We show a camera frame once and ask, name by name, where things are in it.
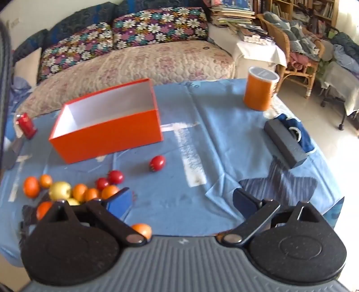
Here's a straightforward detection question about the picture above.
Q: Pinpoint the red drink can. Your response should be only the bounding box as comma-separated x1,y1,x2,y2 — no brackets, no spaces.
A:
15,113,38,140

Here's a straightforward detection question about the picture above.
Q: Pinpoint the orange cardboard box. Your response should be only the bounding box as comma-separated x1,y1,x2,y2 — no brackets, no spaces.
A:
48,79,164,165

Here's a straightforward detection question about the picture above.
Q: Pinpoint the dark blue cloth pouch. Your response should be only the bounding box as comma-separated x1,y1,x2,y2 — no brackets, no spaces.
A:
276,114,316,155

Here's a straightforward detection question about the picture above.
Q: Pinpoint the office chair with clothes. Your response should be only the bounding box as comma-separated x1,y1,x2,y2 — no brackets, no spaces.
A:
320,32,359,131

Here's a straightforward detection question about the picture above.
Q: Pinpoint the white pillow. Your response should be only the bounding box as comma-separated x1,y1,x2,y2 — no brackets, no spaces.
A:
13,48,42,87

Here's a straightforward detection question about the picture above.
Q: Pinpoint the stack of books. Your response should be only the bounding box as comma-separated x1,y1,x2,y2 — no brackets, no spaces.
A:
205,0,274,42

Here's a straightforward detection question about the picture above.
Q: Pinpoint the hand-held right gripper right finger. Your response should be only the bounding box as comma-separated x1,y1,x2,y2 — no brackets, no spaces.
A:
216,188,327,248

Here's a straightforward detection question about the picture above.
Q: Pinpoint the large orange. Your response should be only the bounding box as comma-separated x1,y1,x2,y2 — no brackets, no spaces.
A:
23,176,40,199

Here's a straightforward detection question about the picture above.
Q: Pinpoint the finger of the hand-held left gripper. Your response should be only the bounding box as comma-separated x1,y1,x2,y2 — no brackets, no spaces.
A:
19,205,38,242

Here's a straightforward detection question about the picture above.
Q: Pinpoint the wooden bookshelf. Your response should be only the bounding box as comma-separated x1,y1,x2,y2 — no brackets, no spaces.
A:
252,0,337,29

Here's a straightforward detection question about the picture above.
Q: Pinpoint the orange round canister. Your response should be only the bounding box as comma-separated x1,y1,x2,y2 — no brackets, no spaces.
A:
243,66,280,112

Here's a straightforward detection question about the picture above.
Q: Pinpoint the white cloth covered table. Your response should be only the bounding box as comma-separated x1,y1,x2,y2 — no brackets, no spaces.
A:
209,24,288,79

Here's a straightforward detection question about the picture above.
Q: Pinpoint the grey ribbed cable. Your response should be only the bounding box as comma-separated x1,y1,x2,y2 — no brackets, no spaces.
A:
0,20,13,169

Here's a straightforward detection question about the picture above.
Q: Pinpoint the grey knife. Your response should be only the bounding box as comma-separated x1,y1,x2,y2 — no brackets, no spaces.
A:
1,137,24,170

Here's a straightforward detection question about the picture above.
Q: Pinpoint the floral quilted sofa cover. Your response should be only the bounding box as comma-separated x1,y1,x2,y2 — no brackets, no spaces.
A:
17,42,236,118

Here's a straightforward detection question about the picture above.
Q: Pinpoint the floral patterned cushion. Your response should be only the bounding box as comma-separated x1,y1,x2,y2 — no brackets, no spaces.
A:
38,22,114,82
112,7,209,49

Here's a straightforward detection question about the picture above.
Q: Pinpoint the wicker chair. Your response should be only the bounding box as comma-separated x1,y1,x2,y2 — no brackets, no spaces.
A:
256,13,326,97

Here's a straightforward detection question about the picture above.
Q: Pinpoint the light blue tablecloth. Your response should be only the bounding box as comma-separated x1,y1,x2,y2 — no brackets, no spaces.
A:
0,79,345,267

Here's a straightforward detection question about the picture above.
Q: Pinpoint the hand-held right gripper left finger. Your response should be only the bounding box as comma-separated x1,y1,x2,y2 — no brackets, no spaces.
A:
42,187,149,248

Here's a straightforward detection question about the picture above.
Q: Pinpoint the dark blue sofa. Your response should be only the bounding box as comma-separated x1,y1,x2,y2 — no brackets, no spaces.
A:
13,0,205,61

